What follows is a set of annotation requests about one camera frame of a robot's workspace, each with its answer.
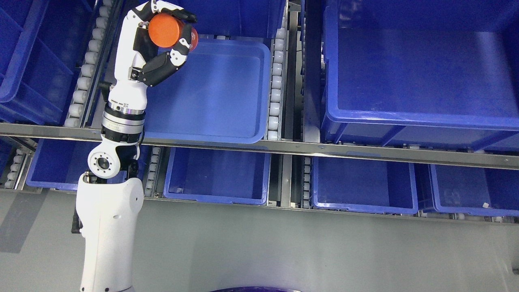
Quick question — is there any blue bin upper left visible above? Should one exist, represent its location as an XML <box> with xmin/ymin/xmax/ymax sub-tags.
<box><xmin>0</xmin><ymin>0</ymin><xmax>97</xmax><ymax>125</ymax></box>

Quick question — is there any orange cylindrical capacitor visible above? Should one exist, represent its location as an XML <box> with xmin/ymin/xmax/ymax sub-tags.
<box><xmin>148</xmin><ymin>13</ymin><xmax>186</xmax><ymax>49</ymax></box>

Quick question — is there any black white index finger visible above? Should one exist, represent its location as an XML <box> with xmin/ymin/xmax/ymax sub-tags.
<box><xmin>162</xmin><ymin>8</ymin><xmax>197</xmax><ymax>24</ymax></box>

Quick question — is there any blue bin top centre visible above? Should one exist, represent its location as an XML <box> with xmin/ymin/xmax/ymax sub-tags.
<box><xmin>169</xmin><ymin>0</ymin><xmax>286</xmax><ymax>39</ymax></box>

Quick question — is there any large blue bin right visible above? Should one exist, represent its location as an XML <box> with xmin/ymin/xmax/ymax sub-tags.
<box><xmin>320</xmin><ymin>0</ymin><xmax>519</xmax><ymax>152</ymax></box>

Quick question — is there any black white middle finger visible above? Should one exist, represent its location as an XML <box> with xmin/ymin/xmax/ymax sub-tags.
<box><xmin>140</xmin><ymin>0</ymin><xmax>179</xmax><ymax>21</ymax></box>

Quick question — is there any shallow blue plastic tray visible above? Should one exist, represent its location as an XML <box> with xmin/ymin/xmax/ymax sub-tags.
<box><xmin>144</xmin><ymin>39</ymin><xmax>271</xmax><ymax>144</ymax></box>

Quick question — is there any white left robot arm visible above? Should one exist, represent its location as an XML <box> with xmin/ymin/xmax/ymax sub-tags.
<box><xmin>71</xmin><ymin>0</ymin><xmax>197</xmax><ymax>292</ymax></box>

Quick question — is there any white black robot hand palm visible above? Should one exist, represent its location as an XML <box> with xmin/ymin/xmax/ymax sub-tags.
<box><xmin>107</xmin><ymin>8</ymin><xmax>156</xmax><ymax>115</ymax></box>

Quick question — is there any blue bin far right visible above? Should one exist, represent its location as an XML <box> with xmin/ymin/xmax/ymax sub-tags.
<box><xmin>421</xmin><ymin>164</ymin><xmax>519</xmax><ymax>217</ymax></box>

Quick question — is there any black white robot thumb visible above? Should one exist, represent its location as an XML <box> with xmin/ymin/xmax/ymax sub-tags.
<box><xmin>131</xmin><ymin>24</ymin><xmax>193</xmax><ymax>87</ymax></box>

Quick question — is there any metal roller shelf rack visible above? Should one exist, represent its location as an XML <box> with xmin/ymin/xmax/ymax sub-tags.
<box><xmin>1</xmin><ymin>0</ymin><xmax>518</xmax><ymax>222</ymax></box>

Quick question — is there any blue bin lower right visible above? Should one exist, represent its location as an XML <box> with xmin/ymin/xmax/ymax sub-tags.
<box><xmin>310</xmin><ymin>157</ymin><xmax>418</xmax><ymax>215</ymax></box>

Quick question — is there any blue bin lower left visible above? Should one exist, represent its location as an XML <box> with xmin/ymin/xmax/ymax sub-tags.
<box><xmin>27</xmin><ymin>138</ymin><xmax>150</xmax><ymax>201</ymax></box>

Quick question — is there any blue bin lower centre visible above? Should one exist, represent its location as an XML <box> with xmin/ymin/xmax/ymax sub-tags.
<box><xmin>163</xmin><ymin>148</ymin><xmax>271</xmax><ymax>205</ymax></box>

